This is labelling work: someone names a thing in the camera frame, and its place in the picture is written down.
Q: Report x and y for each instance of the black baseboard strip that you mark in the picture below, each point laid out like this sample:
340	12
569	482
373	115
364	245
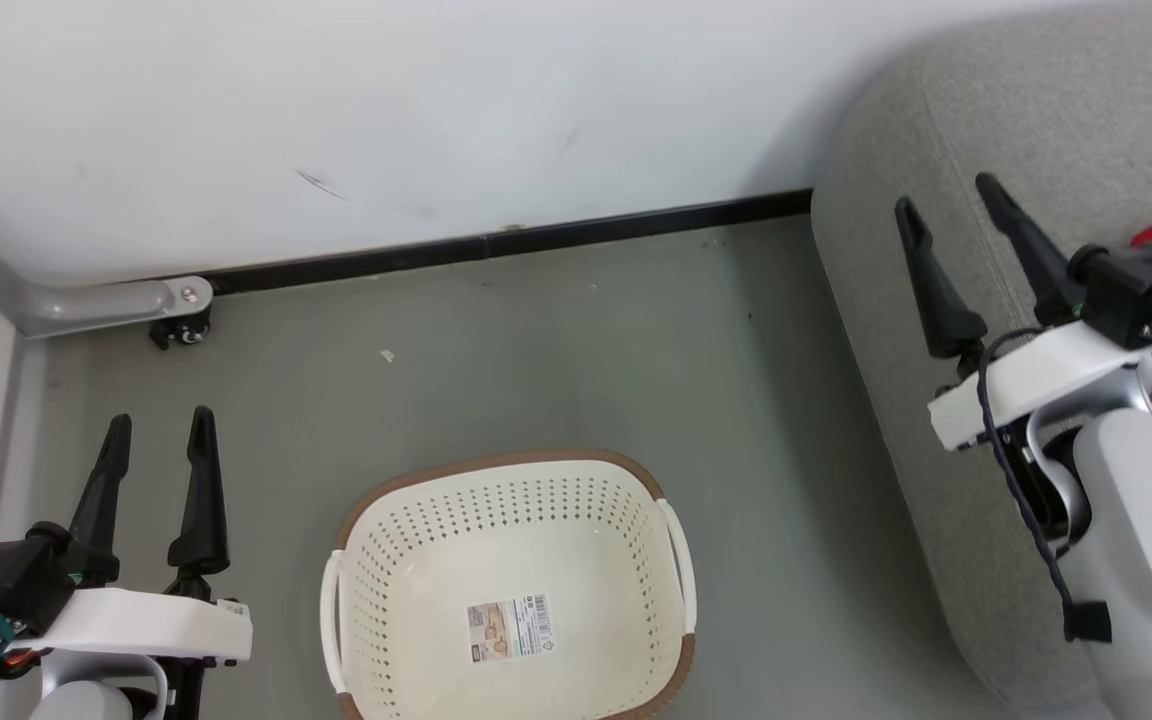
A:
536	240

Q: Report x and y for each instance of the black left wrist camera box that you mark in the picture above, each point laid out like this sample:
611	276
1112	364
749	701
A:
6	585

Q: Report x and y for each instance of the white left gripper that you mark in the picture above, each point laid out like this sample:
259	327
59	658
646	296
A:
136	625

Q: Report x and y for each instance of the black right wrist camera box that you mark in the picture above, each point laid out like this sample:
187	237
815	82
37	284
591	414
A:
1141	285

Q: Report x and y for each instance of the cream perforated laundry basket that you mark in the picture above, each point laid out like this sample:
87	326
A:
416	560

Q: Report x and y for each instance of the grey fabric sofa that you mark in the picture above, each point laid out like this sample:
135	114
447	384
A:
1036	100

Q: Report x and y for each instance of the paper label sticker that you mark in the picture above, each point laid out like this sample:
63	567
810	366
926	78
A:
511	625

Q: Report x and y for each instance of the black caster wheel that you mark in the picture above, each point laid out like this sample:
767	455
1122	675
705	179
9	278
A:
181	330

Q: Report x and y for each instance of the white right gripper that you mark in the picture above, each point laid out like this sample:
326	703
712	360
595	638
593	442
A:
1046	380

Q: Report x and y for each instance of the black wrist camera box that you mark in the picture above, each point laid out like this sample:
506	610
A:
6	585
1141	285

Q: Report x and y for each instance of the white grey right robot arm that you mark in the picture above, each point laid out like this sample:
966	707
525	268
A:
1146	560

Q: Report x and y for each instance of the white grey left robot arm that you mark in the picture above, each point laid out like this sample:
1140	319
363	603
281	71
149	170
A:
86	700

